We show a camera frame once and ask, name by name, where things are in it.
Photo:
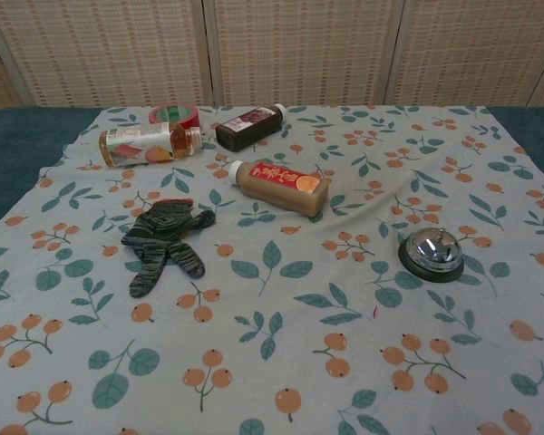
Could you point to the silver call bell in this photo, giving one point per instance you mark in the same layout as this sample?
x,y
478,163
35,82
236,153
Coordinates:
x,y
431,254

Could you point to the brown juice bottle red label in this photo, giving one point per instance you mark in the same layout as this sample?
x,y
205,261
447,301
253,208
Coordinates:
x,y
281,186

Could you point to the dark juice bottle purple label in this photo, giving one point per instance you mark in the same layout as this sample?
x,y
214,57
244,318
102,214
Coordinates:
x,y
249,127

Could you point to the floral orange fruit tablecloth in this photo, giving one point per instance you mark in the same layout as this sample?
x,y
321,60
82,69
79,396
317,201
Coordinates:
x,y
272,326

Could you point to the dark striped knit glove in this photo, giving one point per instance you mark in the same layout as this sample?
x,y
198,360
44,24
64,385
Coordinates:
x,y
163,235

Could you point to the red and green tape roll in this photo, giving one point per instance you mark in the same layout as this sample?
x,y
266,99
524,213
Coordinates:
x,y
177,115

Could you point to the clear amber drink bottle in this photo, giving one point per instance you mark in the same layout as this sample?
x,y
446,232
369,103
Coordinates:
x,y
140,145

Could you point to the woven folding screen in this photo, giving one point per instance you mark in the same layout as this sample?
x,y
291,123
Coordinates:
x,y
272,52

